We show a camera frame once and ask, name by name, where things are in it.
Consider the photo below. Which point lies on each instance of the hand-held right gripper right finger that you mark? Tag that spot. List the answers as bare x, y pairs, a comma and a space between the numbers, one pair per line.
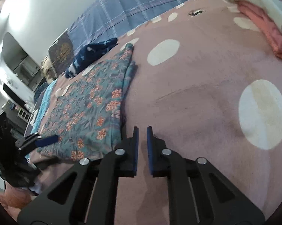
150, 145

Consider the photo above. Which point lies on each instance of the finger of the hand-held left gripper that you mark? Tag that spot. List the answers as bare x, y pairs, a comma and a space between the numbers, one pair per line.
47, 140
26, 141

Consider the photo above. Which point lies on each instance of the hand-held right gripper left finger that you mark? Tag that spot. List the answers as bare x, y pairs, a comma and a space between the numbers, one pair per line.
136, 145

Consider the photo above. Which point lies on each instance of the teal floral shirt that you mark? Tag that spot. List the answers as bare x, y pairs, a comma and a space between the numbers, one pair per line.
84, 112

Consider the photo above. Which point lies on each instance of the beige clothes pile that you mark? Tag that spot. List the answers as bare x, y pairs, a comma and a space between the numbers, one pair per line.
47, 68

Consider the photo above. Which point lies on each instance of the light blue bed sheet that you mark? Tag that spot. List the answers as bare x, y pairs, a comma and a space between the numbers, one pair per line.
43, 103

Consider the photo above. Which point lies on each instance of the navy patterned quilt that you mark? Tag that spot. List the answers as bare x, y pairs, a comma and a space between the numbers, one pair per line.
39, 96

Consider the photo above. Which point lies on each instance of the pink polka-dot blanket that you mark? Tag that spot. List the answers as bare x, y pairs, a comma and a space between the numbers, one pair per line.
201, 86

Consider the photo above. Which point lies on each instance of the dark tree print pillow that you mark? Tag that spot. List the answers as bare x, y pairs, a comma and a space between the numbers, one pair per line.
61, 51

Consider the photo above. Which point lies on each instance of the navy star print garment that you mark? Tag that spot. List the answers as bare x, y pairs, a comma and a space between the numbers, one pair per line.
89, 54

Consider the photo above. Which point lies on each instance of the blue plaid pillow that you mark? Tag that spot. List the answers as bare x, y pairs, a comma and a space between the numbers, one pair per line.
136, 7

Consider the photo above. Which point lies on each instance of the folded pink garment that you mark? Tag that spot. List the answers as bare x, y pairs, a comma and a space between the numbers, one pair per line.
267, 28

